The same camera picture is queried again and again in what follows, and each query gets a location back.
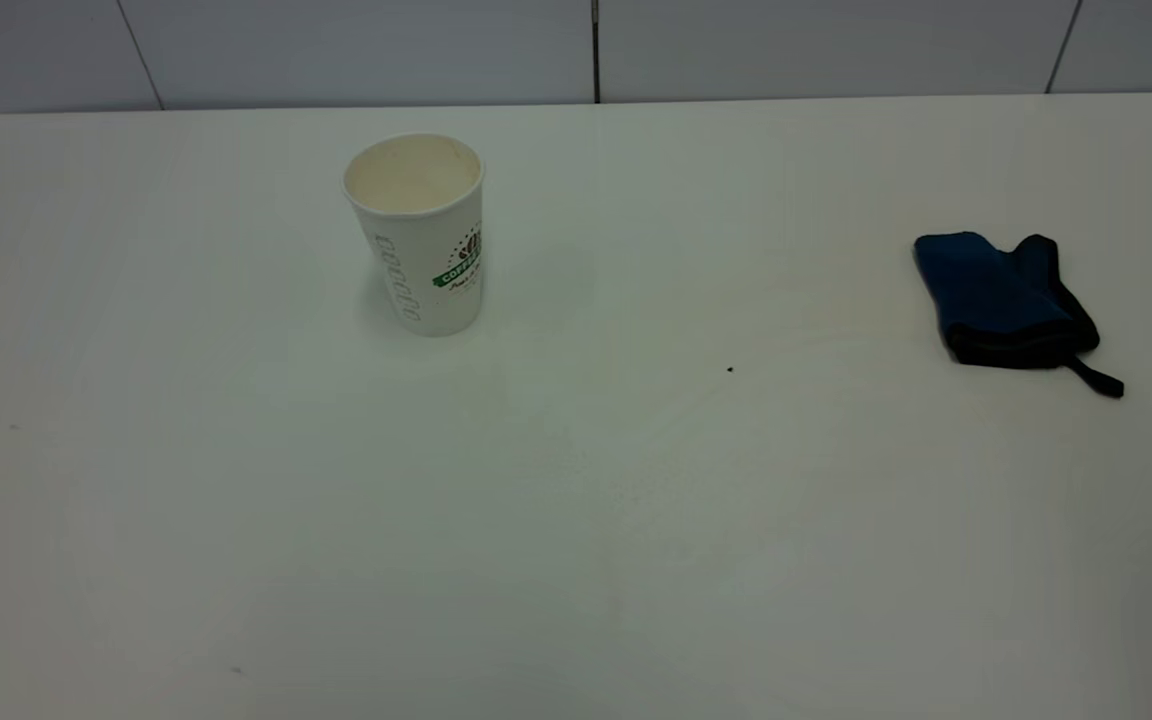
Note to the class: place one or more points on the white paper coffee cup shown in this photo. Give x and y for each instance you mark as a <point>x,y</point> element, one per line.
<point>426,260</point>

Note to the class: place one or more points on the blue cloth with black trim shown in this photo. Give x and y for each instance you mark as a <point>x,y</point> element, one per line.
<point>1001,295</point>

